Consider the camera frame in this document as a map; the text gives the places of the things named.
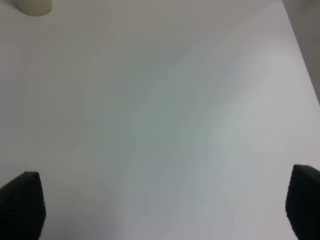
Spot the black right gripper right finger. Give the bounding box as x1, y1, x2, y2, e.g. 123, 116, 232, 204
285, 164, 320, 240

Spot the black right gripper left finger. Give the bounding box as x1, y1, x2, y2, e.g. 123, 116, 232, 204
0, 171, 46, 240

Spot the pale green plastic cup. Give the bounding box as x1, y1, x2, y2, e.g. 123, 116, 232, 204
17, 0, 53, 17

